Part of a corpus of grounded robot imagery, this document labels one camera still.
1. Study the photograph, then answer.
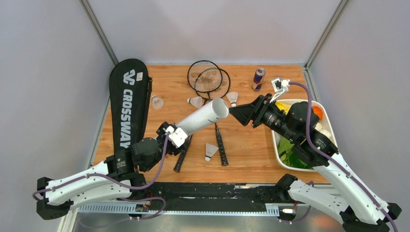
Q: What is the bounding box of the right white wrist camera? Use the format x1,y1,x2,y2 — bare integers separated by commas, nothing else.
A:
270,77,290,103

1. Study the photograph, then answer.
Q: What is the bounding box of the black Crossway racket bag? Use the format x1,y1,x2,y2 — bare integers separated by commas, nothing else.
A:
109,58,152,153

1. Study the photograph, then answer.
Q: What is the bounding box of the black badminton racket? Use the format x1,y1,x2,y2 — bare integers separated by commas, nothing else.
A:
173,67,231,173
187,60,229,167

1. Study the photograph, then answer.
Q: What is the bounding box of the yellow napa cabbage toy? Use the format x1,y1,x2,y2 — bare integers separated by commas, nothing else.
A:
275,101,291,114

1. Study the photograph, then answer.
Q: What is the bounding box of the black badminton racket rear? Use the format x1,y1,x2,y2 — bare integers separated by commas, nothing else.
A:
173,67,231,173

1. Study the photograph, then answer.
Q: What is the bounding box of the white plastic basin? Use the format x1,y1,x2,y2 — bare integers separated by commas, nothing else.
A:
272,99,337,172

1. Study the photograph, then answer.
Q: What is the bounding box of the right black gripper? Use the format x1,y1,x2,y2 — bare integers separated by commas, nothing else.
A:
227,93,297,143

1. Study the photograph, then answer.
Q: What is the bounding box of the white shuttlecock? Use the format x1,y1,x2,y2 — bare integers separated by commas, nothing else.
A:
151,96,164,110
205,143,219,161
226,91,239,107
187,96,204,109

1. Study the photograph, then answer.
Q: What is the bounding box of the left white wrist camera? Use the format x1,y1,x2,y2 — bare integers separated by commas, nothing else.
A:
165,126,188,148

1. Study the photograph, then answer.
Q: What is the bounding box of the green leaf vegetable toy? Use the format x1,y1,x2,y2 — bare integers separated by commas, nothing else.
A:
278,138,313,170

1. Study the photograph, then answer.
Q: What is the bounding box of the black badminton racket front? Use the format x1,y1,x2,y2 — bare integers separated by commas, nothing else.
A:
187,60,229,167

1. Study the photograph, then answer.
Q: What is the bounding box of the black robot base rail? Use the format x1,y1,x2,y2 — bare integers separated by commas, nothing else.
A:
128,182,299,221

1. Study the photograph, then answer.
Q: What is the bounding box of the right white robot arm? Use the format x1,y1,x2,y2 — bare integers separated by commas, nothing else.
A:
229,94,401,232

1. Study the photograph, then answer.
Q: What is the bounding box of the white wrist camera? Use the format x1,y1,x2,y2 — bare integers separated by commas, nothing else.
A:
270,77,290,103
165,126,188,148

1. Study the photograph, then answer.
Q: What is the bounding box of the small orange pumpkin toy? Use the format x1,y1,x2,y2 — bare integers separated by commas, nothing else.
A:
312,106,324,120

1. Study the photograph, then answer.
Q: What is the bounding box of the red blue drink can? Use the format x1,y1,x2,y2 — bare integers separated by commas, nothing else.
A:
251,68,266,91

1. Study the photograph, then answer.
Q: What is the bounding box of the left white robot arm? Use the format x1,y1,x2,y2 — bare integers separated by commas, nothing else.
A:
33,122,193,220

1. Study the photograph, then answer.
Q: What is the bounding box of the white shuttlecock tube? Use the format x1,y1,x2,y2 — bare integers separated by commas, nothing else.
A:
176,98,229,135

